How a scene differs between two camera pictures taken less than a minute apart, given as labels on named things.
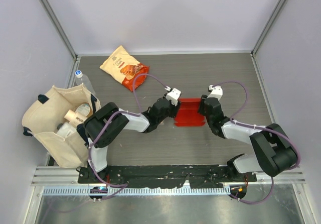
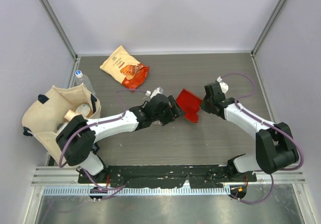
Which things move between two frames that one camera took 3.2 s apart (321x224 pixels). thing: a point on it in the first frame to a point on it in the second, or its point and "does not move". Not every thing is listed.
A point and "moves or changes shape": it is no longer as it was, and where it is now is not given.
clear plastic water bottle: [81, 78] does not move
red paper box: [187, 114] moves or changes shape
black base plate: [198, 176] does not move
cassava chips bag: [122, 66] does not move
